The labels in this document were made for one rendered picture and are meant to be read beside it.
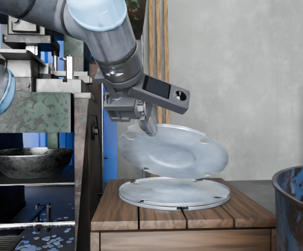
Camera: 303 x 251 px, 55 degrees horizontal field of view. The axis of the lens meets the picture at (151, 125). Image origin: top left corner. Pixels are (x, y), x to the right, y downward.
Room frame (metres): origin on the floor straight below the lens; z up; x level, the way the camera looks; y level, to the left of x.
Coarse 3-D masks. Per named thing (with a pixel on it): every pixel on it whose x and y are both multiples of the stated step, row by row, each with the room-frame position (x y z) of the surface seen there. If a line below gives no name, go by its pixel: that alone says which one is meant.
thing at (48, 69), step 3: (39, 66) 1.21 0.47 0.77; (42, 66) 1.22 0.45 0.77; (45, 66) 1.22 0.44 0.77; (48, 66) 1.22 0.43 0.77; (39, 69) 1.21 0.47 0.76; (42, 69) 1.22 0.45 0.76; (45, 69) 1.22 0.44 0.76; (48, 69) 1.22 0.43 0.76; (51, 69) 1.28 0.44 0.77; (39, 72) 1.21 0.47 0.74; (42, 72) 1.22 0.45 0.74; (45, 72) 1.22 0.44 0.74; (48, 72) 1.22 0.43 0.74; (51, 72) 1.28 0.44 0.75
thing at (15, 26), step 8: (8, 16) 1.17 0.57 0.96; (8, 24) 1.17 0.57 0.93; (16, 24) 1.14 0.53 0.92; (24, 24) 1.15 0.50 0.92; (32, 24) 1.15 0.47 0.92; (8, 32) 1.17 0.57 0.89; (16, 32) 1.17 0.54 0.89; (24, 32) 1.17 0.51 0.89; (32, 32) 1.17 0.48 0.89; (40, 32) 1.18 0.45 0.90; (48, 32) 1.23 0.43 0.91
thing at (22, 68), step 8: (8, 56) 1.02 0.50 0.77; (16, 56) 1.02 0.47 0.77; (24, 56) 1.02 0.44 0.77; (32, 56) 1.02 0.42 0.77; (8, 64) 1.08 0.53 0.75; (16, 64) 1.08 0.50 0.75; (24, 64) 1.08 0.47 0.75; (32, 64) 1.09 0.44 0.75; (40, 64) 1.17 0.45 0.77; (16, 72) 1.08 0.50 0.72; (24, 72) 1.08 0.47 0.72; (32, 72) 1.09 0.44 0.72; (16, 80) 1.08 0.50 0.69; (24, 80) 1.08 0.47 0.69; (32, 80) 1.09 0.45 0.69; (16, 88) 1.08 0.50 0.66; (24, 88) 1.08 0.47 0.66; (32, 88) 1.09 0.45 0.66
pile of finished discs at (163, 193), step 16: (128, 192) 0.74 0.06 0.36; (144, 192) 0.74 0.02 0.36; (160, 192) 0.72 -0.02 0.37; (176, 192) 0.72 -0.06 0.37; (192, 192) 0.73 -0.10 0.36; (208, 192) 0.74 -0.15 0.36; (224, 192) 0.74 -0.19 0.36; (160, 208) 0.63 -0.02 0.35; (176, 208) 0.63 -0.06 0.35; (192, 208) 0.63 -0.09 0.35
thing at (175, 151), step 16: (160, 128) 0.65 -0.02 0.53; (176, 128) 0.64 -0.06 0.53; (128, 144) 0.75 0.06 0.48; (144, 144) 0.73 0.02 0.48; (160, 144) 0.72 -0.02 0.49; (176, 144) 0.70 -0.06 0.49; (192, 144) 0.69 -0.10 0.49; (208, 144) 0.67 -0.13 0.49; (128, 160) 0.83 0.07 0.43; (144, 160) 0.81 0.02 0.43; (160, 160) 0.80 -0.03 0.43; (176, 160) 0.79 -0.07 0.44; (192, 160) 0.77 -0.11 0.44; (208, 160) 0.74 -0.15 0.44; (224, 160) 0.72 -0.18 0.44; (176, 176) 0.86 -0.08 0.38; (192, 176) 0.84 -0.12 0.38; (208, 176) 0.82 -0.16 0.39
